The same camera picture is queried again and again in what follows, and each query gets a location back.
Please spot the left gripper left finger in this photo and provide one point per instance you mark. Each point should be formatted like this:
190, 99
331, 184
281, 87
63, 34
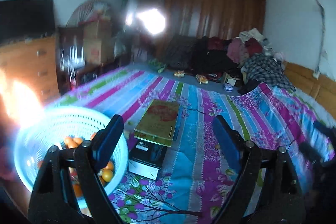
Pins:
53, 198

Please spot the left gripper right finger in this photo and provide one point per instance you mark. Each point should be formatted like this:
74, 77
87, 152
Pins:
281, 197

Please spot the blue plastic basket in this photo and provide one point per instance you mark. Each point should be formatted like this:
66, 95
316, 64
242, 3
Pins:
55, 124

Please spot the dark navy box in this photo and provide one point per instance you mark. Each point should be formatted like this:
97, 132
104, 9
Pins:
146, 159

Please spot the wooden headboard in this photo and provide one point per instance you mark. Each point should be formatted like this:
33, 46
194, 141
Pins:
322, 89

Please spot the floral striped bed sheet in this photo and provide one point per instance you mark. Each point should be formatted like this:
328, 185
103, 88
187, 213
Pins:
195, 178

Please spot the yellow gift box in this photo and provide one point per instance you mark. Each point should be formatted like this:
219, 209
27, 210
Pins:
158, 123

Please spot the wooden dresser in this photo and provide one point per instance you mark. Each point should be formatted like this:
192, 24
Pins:
33, 63

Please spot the pile of clothes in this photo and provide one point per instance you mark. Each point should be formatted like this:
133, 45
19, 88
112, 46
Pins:
234, 57

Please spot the cardboard box with red print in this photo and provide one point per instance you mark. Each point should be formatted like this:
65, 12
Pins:
98, 51

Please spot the black television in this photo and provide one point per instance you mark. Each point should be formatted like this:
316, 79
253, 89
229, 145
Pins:
22, 19

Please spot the wooden wardrobe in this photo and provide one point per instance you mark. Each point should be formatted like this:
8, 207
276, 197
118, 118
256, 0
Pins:
224, 19

